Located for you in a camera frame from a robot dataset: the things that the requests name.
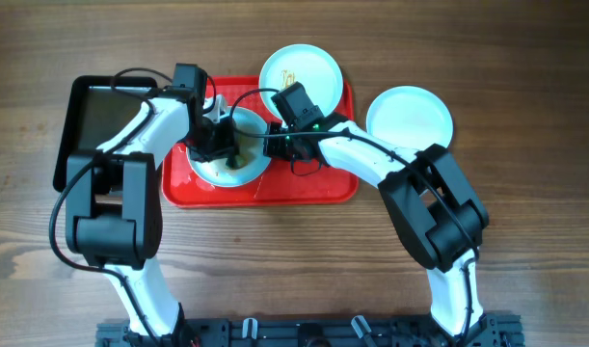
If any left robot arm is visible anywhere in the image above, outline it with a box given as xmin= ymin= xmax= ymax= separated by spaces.
xmin=50 ymin=64 xmax=237 ymax=346

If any green yellow scrub sponge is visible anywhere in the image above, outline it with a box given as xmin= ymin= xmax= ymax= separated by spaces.
xmin=226 ymin=154 xmax=247 ymax=171

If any light blue plate top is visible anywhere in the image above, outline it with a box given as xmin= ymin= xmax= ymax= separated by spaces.
xmin=258 ymin=43 xmax=344 ymax=115

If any red plastic serving tray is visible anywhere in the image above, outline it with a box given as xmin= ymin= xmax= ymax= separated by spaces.
xmin=162 ymin=76 xmax=359 ymax=208

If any black rectangular water basin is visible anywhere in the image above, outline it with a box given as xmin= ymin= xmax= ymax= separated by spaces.
xmin=53 ymin=75 xmax=157 ymax=192

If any light blue plate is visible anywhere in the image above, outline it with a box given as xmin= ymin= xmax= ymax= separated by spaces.
xmin=186 ymin=107 xmax=271 ymax=188
xmin=365 ymin=86 xmax=454 ymax=150
xmin=258 ymin=43 xmax=344 ymax=115

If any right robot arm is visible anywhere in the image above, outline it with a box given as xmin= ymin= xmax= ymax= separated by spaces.
xmin=267 ymin=82 xmax=489 ymax=346

